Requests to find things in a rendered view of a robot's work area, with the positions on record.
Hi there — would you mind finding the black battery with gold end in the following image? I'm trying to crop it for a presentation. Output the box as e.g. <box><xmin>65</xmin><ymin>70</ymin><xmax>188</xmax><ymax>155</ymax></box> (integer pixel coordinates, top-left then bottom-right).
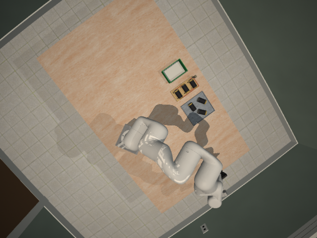
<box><xmin>174</xmin><ymin>90</ymin><xmax>183</xmax><ymax>99</ymax></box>
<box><xmin>197</xmin><ymin>97</ymin><xmax>207</xmax><ymax>104</ymax></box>
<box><xmin>181</xmin><ymin>84</ymin><xmax>190</xmax><ymax>94</ymax></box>
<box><xmin>197</xmin><ymin>109</ymin><xmax>207</xmax><ymax>115</ymax></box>
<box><xmin>189</xmin><ymin>79</ymin><xmax>197</xmax><ymax>88</ymax></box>
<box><xmin>188</xmin><ymin>102</ymin><xmax>196</xmax><ymax>112</ymax></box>

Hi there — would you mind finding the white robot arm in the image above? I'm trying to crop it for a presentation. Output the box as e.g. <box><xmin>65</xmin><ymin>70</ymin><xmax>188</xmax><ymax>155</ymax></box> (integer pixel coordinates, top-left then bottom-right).
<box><xmin>117</xmin><ymin>117</ymin><xmax>227</xmax><ymax>208</ymax></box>

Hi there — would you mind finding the green open-top box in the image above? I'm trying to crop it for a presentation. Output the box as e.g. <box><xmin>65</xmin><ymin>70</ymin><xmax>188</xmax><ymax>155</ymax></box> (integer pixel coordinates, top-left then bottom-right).
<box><xmin>162</xmin><ymin>59</ymin><xmax>188</xmax><ymax>83</ymax></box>

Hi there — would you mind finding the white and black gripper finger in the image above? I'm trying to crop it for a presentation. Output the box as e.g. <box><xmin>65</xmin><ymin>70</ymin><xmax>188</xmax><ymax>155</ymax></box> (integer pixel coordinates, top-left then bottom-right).
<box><xmin>220</xmin><ymin>171</ymin><xmax>227</xmax><ymax>180</ymax></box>

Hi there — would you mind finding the tan battery holder board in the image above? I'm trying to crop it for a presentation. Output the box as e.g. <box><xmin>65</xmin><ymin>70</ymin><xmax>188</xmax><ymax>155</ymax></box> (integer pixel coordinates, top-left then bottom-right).
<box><xmin>171</xmin><ymin>75</ymin><xmax>199</xmax><ymax>102</ymax></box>

